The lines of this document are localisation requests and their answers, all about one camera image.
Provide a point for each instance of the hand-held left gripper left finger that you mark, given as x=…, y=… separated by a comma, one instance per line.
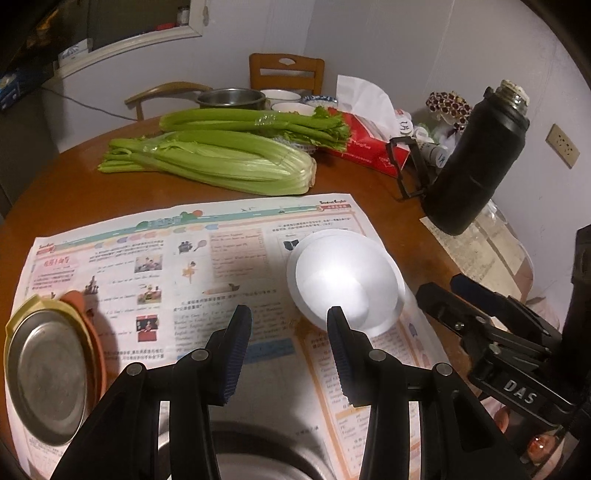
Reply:
x=235, y=355

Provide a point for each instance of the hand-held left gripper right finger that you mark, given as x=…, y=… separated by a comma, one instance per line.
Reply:
x=339, y=350

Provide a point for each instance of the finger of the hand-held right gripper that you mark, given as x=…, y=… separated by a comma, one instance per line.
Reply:
x=438, y=300
x=475, y=288

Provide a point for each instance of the large steel bowl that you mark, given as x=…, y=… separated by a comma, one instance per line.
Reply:
x=277, y=461

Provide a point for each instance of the terracotta plastic plate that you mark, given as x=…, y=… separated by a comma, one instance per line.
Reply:
x=78, y=302

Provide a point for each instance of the steel plate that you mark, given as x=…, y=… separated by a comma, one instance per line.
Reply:
x=46, y=369

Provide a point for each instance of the person's right hand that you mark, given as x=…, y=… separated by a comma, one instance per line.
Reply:
x=538, y=445

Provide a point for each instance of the printed paper sheet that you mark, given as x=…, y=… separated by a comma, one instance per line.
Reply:
x=489, y=249

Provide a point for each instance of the black thermos bottle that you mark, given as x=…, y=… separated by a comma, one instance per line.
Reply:
x=475, y=161

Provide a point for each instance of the small white bottle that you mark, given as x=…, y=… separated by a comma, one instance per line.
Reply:
x=436, y=154

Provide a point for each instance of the printed newspaper sheet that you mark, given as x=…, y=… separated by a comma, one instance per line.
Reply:
x=138, y=240

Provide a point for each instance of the red tissue box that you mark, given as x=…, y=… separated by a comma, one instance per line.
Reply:
x=369, y=147

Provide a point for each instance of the brown spotted cloth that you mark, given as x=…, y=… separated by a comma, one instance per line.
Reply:
x=450, y=104

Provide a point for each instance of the thick celery bunch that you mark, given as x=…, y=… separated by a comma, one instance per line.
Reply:
x=221, y=161

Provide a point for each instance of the blue patterned bowl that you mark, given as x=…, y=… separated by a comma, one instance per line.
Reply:
x=318, y=98

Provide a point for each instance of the leafy celery bunch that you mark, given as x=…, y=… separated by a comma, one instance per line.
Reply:
x=240, y=120

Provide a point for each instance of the small steel pot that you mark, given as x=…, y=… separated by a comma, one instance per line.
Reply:
x=231, y=99

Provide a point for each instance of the curved wooden chair back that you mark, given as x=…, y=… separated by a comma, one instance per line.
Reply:
x=171, y=87

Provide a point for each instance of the wooden chair with cutout back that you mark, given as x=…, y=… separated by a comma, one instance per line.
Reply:
x=263, y=74

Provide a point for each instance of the white framed window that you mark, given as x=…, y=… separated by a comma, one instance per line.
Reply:
x=138, y=41

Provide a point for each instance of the small white jar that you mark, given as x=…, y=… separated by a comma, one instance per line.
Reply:
x=183, y=14

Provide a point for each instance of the white flat box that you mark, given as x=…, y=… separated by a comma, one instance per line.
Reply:
x=74, y=50

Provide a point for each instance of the blue box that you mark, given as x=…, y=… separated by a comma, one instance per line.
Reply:
x=11, y=87

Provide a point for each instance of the beige wall socket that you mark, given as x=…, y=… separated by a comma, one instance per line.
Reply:
x=563, y=145

